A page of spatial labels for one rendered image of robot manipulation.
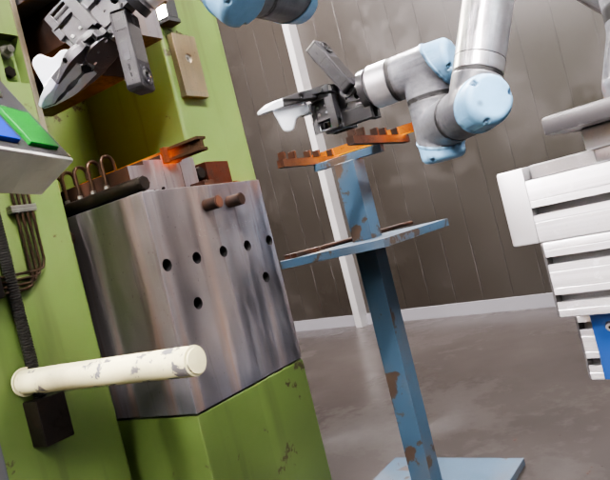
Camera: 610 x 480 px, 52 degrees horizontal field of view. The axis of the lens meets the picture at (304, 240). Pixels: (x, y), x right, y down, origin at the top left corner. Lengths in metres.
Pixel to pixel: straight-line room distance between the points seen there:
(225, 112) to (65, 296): 0.76
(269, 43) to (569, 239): 4.44
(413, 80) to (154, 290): 0.63
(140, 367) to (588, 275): 0.63
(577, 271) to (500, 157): 3.21
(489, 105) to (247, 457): 0.86
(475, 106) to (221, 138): 1.02
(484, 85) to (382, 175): 3.50
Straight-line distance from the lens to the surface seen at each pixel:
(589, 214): 0.76
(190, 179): 1.46
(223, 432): 1.34
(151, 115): 1.78
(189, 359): 0.93
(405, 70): 1.08
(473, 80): 0.93
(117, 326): 1.38
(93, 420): 1.38
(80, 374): 1.11
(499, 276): 4.09
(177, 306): 1.27
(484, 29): 0.98
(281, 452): 1.48
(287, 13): 0.99
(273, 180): 5.10
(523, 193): 0.78
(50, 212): 1.38
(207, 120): 1.78
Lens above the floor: 0.76
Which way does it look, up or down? 1 degrees down
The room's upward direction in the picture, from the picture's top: 14 degrees counter-clockwise
